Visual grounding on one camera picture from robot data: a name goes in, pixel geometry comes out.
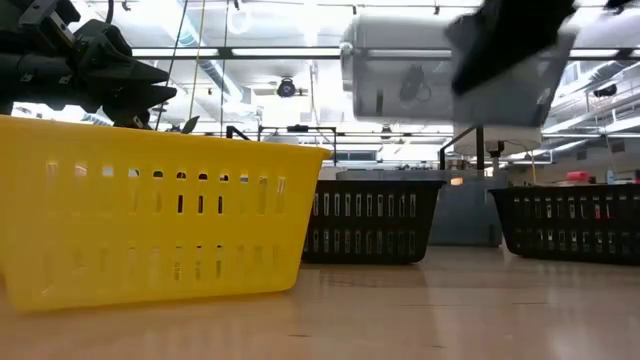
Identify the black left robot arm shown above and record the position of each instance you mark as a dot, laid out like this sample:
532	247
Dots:
30	75

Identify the yellow slotted plastic basket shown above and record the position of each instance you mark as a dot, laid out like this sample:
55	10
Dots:
150	225

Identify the pale blue bottle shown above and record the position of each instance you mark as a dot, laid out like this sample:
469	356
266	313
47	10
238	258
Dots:
610	177

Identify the translucent grey plastic bin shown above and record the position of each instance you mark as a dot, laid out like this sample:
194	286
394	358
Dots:
390	50
465	215

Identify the red box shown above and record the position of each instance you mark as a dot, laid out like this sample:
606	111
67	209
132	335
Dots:
578	176

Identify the thin black hanging line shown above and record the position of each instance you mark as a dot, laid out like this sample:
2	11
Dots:
223	65

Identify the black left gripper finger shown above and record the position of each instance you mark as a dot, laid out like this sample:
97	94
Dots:
135	97
130	72

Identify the black slotted plastic basket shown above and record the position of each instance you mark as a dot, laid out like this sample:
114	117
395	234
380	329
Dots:
565	225
370	222

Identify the black ceiling fixture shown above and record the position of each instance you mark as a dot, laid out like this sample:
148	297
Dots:
605	91

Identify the black ceiling spotlight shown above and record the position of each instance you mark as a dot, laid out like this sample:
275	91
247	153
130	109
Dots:
412	82
286	88

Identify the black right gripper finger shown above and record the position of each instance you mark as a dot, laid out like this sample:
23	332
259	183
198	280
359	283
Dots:
475	55

